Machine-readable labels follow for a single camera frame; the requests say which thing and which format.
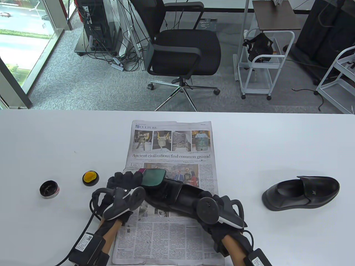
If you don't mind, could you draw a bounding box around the black computer tower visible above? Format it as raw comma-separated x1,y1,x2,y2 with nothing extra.
76,0,117,53

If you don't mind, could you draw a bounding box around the person's left forearm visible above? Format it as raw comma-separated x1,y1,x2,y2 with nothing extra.
98,219,122,250

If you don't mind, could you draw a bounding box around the printed newspaper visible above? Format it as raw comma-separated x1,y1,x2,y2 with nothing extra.
112,120,225,266

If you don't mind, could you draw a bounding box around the black office chair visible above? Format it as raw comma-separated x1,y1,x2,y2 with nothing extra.
130,0,222,112

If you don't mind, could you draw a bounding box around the grey motion controller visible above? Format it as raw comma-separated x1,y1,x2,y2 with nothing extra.
196,196,248,228
89,186,147,221

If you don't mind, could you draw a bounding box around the grey power strip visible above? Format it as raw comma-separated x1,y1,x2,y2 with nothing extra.
111,57,125,71

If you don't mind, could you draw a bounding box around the brown top side table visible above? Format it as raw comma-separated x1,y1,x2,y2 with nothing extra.
252,0,302,31

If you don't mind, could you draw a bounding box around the dark wheeled platform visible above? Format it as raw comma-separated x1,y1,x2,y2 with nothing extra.
74,28,124,57

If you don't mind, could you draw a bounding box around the black leather loafer shoe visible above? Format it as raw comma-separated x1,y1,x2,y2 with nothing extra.
262,176,340,211
140,168,219,219

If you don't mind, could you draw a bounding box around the person's right hand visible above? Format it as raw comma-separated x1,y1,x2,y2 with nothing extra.
202,195,247,251

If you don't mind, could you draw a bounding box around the person's left hand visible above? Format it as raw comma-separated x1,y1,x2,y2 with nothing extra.
104,171,146,228

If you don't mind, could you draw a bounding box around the black floor cable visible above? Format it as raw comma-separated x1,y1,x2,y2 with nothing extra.
292,88,324,112

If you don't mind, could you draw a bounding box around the white tiered rolling cart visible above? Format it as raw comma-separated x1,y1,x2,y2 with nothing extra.
316,46,355,114

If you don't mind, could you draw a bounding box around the white mesh rolling cart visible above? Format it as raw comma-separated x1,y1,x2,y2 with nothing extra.
238,30,295,100

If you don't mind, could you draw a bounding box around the person's right forearm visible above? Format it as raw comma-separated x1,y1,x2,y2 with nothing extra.
222,233,250,266

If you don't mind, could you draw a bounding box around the black cabinet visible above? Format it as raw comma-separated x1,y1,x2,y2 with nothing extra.
283,0,355,85

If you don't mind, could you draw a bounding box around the white metal pole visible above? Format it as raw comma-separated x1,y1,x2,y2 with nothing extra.
234,0,250,82

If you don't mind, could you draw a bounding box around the round black shoe polish tin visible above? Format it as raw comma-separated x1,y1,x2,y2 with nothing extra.
39,180,60,199

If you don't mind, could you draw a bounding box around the white metal frame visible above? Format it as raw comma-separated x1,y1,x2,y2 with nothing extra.
115,0,146,72

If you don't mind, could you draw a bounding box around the black bag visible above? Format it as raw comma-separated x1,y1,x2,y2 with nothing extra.
243,33,274,63

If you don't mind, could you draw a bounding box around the tangle of black cables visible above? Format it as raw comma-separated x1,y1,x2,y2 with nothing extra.
83,28,147,72

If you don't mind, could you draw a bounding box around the glass window with frame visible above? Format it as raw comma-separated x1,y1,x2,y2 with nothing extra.
0,0,78,108

